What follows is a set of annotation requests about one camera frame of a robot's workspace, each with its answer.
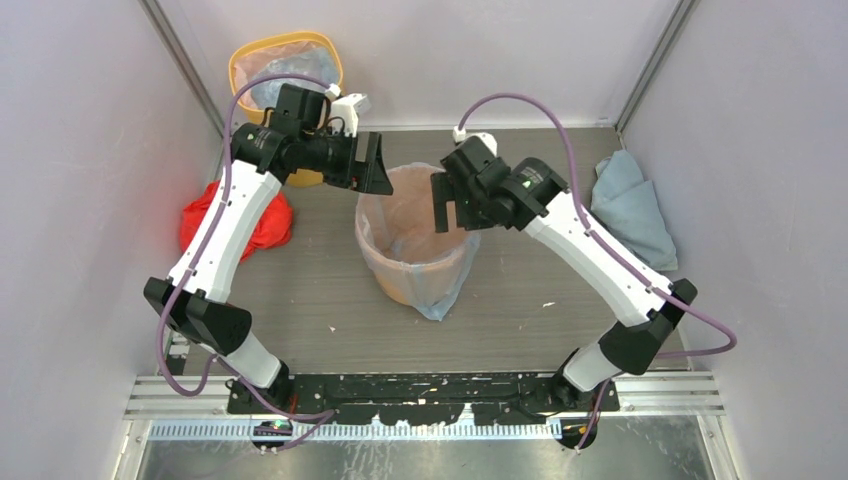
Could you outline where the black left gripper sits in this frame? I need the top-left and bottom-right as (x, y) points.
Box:
(300, 126), (392, 194)

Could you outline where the light blue trash bag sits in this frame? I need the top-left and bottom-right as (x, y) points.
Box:
(354, 162), (481, 321)

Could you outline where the orange round trash bin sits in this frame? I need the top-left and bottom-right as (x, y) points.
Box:
(374, 263), (423, 308)

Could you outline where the yellow mesh trash bin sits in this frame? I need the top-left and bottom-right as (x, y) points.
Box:
(228, 31), (344, 188)

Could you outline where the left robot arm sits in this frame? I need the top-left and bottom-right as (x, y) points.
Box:
(144, 82), (393, 413)

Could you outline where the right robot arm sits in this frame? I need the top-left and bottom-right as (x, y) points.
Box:
(431, 133), (698, 411)

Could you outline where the red crumpled trash bag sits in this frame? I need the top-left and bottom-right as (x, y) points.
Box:
(177, 181), (294, 263)

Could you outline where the blue bag inside yellow bin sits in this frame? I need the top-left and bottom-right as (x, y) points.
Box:
(252, 46), (341, 97)

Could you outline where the folded blue bag in corner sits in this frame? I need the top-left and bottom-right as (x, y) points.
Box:
(590, 150), (679, 272)

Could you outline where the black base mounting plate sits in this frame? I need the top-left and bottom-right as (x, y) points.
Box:
(227, 370), (621, 428)

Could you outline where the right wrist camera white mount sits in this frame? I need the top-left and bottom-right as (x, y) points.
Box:
(452, 125), (498, 157)

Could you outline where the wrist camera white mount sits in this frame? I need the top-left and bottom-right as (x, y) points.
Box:
(452, 125), (498, 157)
(324, 83), (371, 138)

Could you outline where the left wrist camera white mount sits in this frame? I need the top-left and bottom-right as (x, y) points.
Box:
(324, 83), (371, 138)

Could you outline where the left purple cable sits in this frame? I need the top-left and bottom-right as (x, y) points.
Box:
(154, 72), (343, 453)

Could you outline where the slotted white cable duct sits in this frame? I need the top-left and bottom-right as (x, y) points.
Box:
(148, 417), (562, 442)

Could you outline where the left aluminium frame post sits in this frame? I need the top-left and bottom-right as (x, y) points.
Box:
(138, 0), (225, 137)

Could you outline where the aluminium frame post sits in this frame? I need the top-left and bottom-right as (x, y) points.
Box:
(138, 0), (225, 137)
(614, 0), (699, 136)

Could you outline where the right aluminium frame post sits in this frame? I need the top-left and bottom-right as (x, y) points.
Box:
(614, 0), (699, 136)

